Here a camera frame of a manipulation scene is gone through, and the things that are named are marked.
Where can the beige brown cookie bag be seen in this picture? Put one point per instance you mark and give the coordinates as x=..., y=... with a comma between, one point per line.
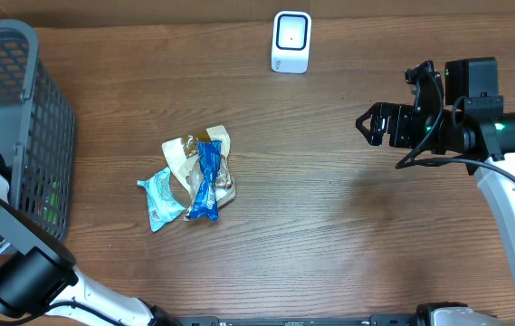
x=182, y=157

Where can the green snack packet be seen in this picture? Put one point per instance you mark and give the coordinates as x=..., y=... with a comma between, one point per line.
x=51, y=204

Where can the blue snack bar wrapper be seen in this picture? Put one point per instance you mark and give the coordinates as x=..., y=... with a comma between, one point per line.
x=205, y=204

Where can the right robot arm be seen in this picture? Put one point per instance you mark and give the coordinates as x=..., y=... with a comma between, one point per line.
x=457, y=117

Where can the light teal snack packet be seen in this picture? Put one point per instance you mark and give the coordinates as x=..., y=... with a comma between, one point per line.
x=163, y=208

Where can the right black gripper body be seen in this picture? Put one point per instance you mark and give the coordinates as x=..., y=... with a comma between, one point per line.
x=410, y=127

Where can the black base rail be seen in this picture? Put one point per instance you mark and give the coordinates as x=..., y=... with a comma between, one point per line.
x=401, y=319

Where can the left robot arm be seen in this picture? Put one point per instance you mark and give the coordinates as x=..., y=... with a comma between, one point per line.
x=39, y=276

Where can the grey plastic mesh basket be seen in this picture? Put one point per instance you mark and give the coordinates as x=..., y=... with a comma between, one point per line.
x=38, y=128

